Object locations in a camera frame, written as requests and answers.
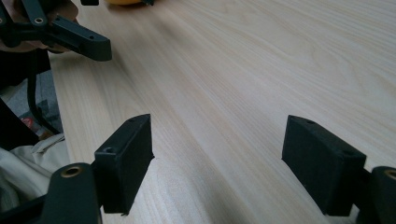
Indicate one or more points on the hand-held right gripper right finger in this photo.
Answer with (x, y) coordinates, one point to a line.
(323, 168)

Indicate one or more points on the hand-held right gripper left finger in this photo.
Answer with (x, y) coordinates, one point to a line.
(124, 161)

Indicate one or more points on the orange ball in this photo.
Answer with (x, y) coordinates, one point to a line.
(123, 2)

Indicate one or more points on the red label bottle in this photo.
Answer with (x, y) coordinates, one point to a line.
(30, 123)

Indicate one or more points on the black angled bar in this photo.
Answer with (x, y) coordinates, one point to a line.
(14, 127)

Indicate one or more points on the beige trousers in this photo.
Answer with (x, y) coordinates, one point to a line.
(18, 174)

